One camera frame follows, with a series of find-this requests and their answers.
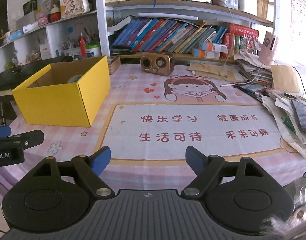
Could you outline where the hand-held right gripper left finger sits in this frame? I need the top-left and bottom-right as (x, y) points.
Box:
(19, 146), (116, 200)

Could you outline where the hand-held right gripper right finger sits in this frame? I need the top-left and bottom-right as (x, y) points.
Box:
(180, 145), (277, 200)

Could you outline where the yellow cardboard box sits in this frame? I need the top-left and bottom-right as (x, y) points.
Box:
(12, 55), (111, 127)

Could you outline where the black electronic keyboard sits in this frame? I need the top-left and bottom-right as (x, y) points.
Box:
(0, 56), (73, 97)

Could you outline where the grey round object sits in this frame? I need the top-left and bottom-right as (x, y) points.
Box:
(67, 74), (83, 84)

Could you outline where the pink cartoon desk mat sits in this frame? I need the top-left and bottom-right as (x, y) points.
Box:
(0, 61), (306, 205)

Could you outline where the white pen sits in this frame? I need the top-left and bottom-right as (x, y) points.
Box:
(220, 82), (246, 88)

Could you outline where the brown envelope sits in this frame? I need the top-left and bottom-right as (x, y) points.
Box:
(188, 62), (227, 74)
(198, 69), (246, 83)
(271, 64), (300, 93)

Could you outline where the wooden checkered chess box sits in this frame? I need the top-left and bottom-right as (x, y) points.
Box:
(106, 56), (121, 75)

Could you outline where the pile of loose papers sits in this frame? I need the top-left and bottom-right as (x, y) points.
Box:
(262, 90), (306, 159)

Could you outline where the pen holder with pens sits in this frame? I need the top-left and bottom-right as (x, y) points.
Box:
(62, 37), (81, 57)

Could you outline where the blue tissue box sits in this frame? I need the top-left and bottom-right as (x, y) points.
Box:
(8, 29), (24, 42)

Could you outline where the gold retro radio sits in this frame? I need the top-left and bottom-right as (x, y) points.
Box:
(139, 51), (174, 77)

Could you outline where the red tassel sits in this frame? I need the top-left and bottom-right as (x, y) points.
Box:
(78, 32), (86, 58)

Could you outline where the orange blue white carton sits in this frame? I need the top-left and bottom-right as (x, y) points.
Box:
(192, 48), (221, 59)
(199, 41), (228, 52)

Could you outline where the white tissue pack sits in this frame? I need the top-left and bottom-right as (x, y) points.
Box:
(23, 23), (39, 34)

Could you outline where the white shelf unit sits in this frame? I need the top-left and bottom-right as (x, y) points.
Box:
(0, 10), (106, 73)

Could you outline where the white jar green lid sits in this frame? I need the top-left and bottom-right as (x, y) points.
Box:
(85, 44), (102, 57)

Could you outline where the stack of papers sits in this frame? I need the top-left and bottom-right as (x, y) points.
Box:
(234, 52), (273, 85)

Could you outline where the black stapler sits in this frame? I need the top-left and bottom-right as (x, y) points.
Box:
(111, 45), (136, 56)

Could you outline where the fuzzy pale clothing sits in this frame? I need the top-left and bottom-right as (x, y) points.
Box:
(259, 177), (306, 240)

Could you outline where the black smartphone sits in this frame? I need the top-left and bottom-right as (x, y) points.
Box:
(290, 99), (306, 134)

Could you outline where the red round doll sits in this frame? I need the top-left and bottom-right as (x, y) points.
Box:
(48, 5), (61, 22)

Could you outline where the pink cartoon box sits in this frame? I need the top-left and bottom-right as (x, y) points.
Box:
(258, 31), (279, 67)

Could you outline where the row of leaning colourful books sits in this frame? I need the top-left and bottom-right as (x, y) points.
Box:
(112, 17), (228, 54)

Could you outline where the row of red dictionaries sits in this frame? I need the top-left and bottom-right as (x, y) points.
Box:
(222, 24), (260, 55)

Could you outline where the pink fortune cat doll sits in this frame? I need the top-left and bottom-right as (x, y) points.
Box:
(60, 0), (91, 18)

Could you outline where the wooden bookshelf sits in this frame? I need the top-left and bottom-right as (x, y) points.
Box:
(103, 0), (277, 65)

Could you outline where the white storage bin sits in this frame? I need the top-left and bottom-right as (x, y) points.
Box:
(237, 0), (258, 16)

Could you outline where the stack of orange books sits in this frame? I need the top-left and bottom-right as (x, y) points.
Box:
(254, 0), (271, 20)

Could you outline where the white shelf post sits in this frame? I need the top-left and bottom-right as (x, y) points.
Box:
(94, 0), (113, 57)

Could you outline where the white cable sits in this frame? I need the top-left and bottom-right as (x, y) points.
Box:
(212, 0), (235, 64)

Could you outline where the wall poster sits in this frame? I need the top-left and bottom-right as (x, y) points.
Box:
(289, 0), (306, 53)

